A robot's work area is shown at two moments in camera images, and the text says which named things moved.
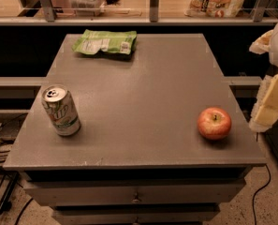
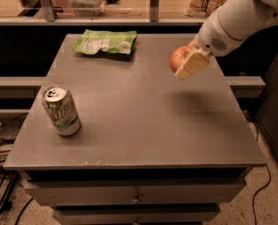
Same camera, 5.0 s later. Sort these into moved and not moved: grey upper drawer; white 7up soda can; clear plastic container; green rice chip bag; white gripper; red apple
Moved: white gripper; red apple
Not moved: green rice chip bag; clear plastic container; white 7up soda can; grey upper drawer
